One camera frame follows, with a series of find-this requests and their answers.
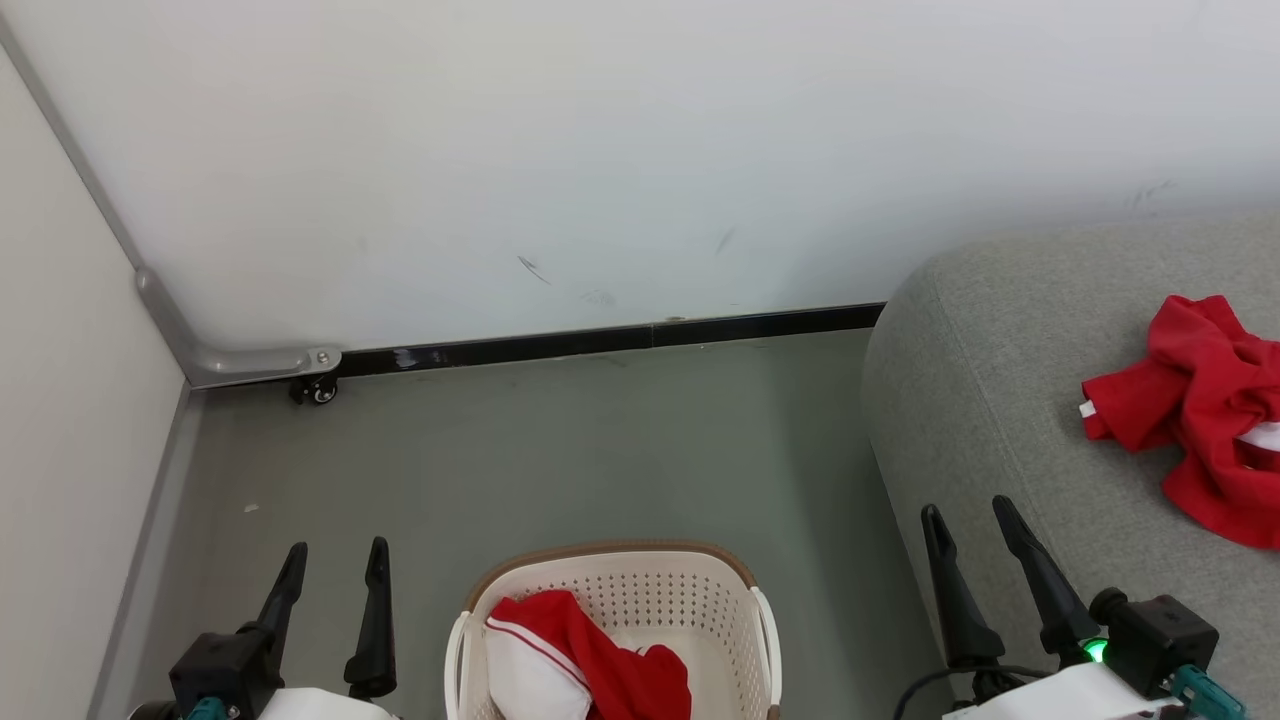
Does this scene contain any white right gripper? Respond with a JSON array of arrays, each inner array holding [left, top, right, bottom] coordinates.
[[920, 495, 1191, 720]]

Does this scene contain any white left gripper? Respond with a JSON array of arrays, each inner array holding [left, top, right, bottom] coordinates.
[[250, 537, 401, 720]]

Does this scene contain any white and red striped garment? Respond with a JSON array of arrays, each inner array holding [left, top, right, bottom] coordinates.
[[485, 590, 693, 720]]

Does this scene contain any red jersey with number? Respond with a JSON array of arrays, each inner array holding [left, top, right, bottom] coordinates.
[[1080, 294, 1280, 551]]

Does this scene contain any grey fabric sofa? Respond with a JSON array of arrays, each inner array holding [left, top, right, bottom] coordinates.
[[860, 210, 1280, 720]]

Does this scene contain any cream perforated laundry basket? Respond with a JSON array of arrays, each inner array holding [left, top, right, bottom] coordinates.
[[445, 540, 783, 720]]

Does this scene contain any black baseboard strip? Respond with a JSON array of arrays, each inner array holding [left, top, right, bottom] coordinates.
[[335, 303, 888, 379]]

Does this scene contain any thin black right gripper cable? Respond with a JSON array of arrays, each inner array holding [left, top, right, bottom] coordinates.
[[893, 663, 1051, 720]]

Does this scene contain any grey metal frame bracket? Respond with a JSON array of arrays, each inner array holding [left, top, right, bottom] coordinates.
[[0, 20, 343, 389]]

